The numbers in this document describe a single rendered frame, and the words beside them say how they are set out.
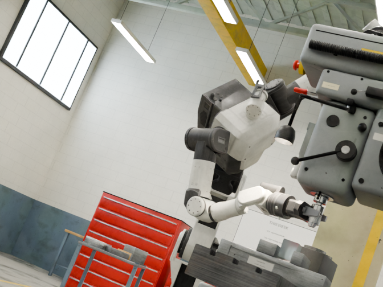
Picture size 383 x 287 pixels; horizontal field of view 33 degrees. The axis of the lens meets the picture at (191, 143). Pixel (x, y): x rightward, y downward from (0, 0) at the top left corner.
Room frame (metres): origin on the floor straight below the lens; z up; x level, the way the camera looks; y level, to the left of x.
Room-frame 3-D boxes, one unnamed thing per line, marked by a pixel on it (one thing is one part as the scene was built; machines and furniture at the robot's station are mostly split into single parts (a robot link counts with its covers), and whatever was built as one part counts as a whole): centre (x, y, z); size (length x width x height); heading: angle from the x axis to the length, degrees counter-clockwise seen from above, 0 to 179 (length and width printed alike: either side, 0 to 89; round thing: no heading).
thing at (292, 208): (2.28, -0.43, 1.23); 0.13 x 0.12 x 0.10; 136
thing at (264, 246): (2.08, -0.37, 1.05); 0.15 x 0.06 x 0.04; 157
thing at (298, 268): (2.07, -0.39, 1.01); 0.35 x 0.15 x 0.11; 67
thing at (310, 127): (2.26, -0.39, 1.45); 0.04 x 0.04 x 0.21; 65
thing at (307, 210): (2.19, -0.47, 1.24); 0.06 x 0.02 x 0.03; 46
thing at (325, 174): (2.21, -0.50, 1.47); 0.21 x 0.19 x 0.32; 155
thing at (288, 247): (2.06, -0.42, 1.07); 0.06 x 0.05 x 0.06; 157
